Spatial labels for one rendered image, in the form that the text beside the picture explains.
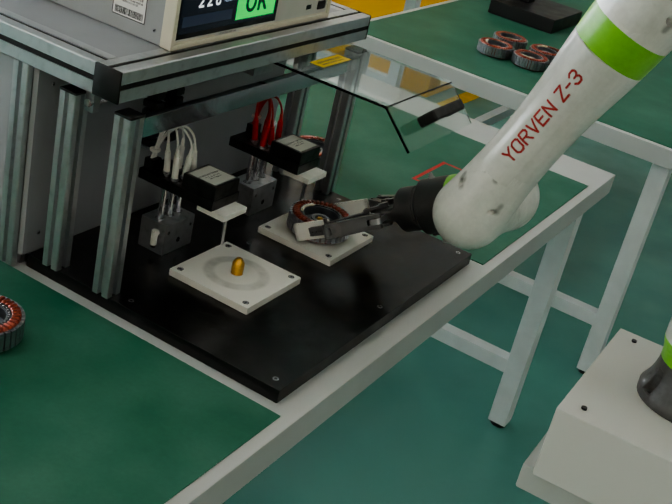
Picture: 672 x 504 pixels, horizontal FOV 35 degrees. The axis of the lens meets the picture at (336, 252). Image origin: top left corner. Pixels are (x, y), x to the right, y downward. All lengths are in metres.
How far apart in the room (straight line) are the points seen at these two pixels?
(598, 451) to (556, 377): 1.83
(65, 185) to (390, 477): 1.34
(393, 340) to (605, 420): 0.39
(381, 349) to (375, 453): 1.08
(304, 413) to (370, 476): 1.18
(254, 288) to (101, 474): 0.48
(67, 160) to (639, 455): 0.87
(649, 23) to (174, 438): 0.78
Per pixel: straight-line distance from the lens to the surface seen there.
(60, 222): 1.63
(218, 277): 1.68
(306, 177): 1.85
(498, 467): 2.81
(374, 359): 1.63
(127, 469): 1.33
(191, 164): 1.72
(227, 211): 1.67
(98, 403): 1.43
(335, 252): 1.84
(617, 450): 1.45
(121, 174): 1.52
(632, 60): 1.44
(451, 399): 3.01
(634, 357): 1.66
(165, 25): 1.57
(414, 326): 1.75
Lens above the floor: 1.59
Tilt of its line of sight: 26 degrees down
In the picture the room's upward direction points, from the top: 14 degrees clockwise
